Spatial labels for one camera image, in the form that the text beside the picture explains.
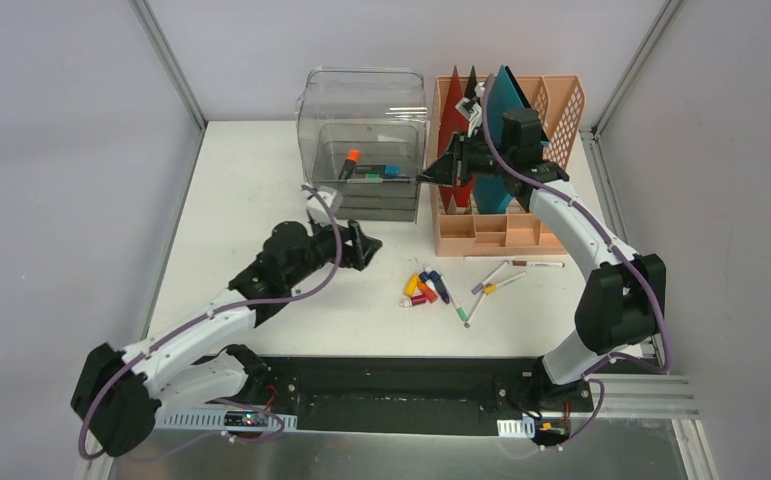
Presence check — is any red white short marker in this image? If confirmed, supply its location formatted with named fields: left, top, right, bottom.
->
left=400, top=295, right=428, bottom=308

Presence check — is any black highlighter blue cap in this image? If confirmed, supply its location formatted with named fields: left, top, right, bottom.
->
left=355, top=164, right=401, bottom=178

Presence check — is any black highlighter orange cap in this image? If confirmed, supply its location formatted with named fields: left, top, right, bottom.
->
left=337, top=149, right=360, bottom=181

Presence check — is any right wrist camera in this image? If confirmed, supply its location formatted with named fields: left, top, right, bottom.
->
left=456, top=82, right=485, bottom=138

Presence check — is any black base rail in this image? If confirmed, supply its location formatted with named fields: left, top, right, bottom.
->
left=229, top=356, right=597, bottom=436

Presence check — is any teal blue folder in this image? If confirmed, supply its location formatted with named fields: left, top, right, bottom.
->
left=473, top=66, right=548, bottom=214

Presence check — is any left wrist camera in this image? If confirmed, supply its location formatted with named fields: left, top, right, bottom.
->
left=305, top=187, right=343, bottom=226

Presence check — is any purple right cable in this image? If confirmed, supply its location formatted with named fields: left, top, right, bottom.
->
left=480, top=72, right=676, bottom=462

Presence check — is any orange red marker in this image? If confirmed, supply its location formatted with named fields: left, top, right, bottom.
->
left=417, top=281, right=438, bottom=303

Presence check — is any white marker green tip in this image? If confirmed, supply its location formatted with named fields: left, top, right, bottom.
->
left=440, top=274, right=469, bottom=327

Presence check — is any peach plastic file rack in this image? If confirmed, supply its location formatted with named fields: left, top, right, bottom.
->
left=427, top=74, right=586, bottom=258

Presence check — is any black highlighter green cap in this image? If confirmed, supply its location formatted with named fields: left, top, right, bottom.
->
left=346, top=174, right=403, bottom=184

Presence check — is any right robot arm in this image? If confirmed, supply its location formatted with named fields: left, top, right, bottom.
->
left=417, top=107, right=666, bottom=410

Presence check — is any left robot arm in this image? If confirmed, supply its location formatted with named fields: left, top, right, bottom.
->
left=70, top=220, right=383, bottom=460

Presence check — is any red folder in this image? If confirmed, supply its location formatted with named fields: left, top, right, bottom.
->
left=435, top=67, right=478, bottom=214

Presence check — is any clear grey drawer organizer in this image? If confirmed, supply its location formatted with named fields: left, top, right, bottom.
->
left=296, top=67, right=427, bottom=222

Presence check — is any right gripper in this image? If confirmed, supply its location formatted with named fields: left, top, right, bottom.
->
left=418, top=131, right=515, bottom=188

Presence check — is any thin white pen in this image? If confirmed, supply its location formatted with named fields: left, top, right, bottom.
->
left=463, top=256, right=517, bottom=262

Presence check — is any white marker yellow cap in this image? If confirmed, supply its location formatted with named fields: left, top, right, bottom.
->
left=482, top=271, right=527, bottom=295

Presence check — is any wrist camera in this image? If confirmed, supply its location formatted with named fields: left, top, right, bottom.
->
left=456, top=82, right=485, bottom=138
left=305, top=187, right=343, bottom=226

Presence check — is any white pen red cap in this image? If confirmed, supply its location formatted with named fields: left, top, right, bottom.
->
left=510, top=260, right=565, bottom=268

